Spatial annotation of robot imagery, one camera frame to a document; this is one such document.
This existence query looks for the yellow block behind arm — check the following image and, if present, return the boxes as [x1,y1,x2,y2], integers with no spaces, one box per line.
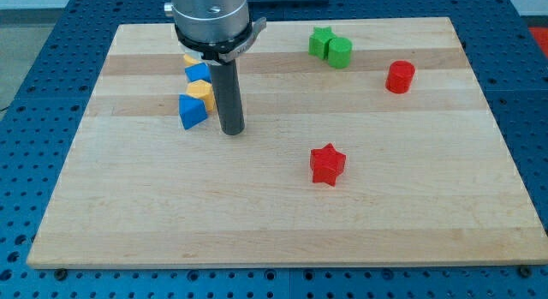
[183,54,200,67]

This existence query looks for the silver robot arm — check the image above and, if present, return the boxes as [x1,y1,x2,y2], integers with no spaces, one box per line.
[164,0,266,65]

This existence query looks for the red star block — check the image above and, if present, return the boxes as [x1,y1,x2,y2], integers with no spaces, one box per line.
[309,143,346,187]

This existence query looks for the green star block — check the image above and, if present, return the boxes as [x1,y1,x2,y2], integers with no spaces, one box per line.
[308,27,336,60]

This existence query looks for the dark grey cylindrical pointer rod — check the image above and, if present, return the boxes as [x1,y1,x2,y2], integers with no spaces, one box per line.
[209,61,245,135]

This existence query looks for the blue cube block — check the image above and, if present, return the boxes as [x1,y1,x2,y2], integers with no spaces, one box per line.
[179,94,208,130]

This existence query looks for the light wooden board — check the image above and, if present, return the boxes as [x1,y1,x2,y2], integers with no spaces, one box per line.
[27,17,547,269]

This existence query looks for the yellow hexagon block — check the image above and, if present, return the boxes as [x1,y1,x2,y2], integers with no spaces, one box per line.
[186,80,215,111]

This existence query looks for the blue pentagon block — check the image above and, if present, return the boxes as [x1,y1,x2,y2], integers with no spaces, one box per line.
[185,63,211,83]

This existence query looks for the green cylinder block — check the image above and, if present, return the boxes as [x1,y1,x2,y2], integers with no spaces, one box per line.
[327,37,353,69]

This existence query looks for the red cylinder block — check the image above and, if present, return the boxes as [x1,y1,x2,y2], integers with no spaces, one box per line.
[385,60,415,94]

